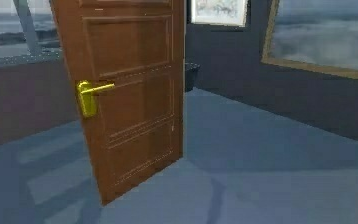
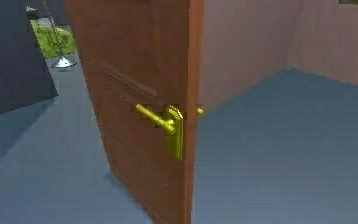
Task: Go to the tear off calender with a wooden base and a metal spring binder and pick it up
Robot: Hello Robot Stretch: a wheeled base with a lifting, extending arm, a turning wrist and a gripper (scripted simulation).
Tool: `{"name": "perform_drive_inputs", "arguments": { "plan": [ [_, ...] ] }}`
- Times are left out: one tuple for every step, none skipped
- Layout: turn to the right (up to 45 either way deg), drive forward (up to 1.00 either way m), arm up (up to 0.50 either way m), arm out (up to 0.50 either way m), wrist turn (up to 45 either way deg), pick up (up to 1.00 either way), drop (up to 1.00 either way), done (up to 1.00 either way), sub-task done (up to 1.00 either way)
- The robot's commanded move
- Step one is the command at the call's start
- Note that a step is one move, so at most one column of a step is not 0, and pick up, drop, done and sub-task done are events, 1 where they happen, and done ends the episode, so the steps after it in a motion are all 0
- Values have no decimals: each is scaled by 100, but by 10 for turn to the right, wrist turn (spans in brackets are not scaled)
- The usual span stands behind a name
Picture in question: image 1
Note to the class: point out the black bin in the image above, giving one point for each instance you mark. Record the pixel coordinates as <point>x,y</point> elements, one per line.
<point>191,76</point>

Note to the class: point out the brown wooden room door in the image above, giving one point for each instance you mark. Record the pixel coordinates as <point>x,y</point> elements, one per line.
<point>137,100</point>

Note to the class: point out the gold framed window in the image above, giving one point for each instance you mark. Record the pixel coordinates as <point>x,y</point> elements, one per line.
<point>320,36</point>

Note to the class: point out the grey framed window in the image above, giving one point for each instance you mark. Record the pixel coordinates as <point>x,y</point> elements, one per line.
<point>10,30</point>

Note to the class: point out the white framed wall picture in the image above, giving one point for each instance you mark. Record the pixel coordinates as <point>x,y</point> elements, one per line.
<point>218,11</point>

